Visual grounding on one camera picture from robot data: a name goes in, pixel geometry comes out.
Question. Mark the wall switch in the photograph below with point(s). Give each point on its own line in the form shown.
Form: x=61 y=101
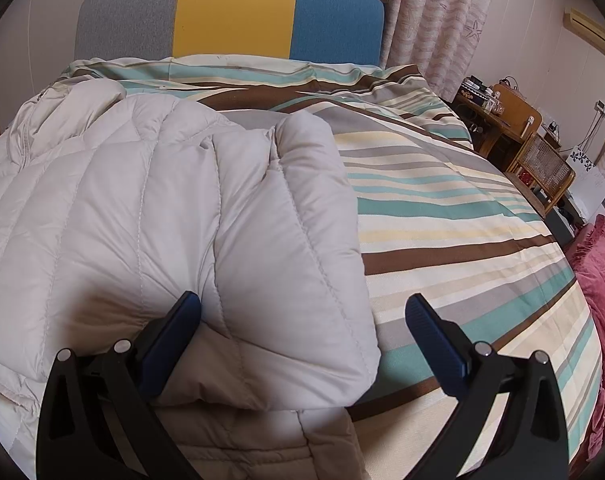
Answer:
x=601 y=109

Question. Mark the wall air conditioner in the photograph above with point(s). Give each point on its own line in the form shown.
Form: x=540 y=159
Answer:
x=590 y=27

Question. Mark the white puffer jacket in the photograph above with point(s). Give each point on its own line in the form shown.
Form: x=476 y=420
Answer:
x=132 y=210

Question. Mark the rattan chair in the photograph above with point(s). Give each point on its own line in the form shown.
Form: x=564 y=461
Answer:
x=545 y=165

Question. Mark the wide patterned curtain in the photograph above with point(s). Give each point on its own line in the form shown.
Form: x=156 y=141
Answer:
x=432 y=20

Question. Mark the striped bed sheet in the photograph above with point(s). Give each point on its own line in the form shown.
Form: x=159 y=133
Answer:
x=457 y=210

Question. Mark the white floral paper bag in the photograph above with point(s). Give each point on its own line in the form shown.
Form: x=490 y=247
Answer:
x=590 y=185

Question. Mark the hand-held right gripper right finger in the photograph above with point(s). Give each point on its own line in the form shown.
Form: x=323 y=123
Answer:
x=435 y=345

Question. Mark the wooden table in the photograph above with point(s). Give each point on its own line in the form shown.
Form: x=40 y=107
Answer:
x=482 y=120

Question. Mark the small bottles cluster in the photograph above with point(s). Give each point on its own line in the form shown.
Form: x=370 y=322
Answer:
x=475 y=90

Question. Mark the grey yellow blue headboard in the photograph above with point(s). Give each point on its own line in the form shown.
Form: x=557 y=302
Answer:
x=232 y=10

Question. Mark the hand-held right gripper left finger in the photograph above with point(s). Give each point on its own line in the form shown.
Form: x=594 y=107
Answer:
x=175 y=340

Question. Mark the red blanket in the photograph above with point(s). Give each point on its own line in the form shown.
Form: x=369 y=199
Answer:
x=595 y=270

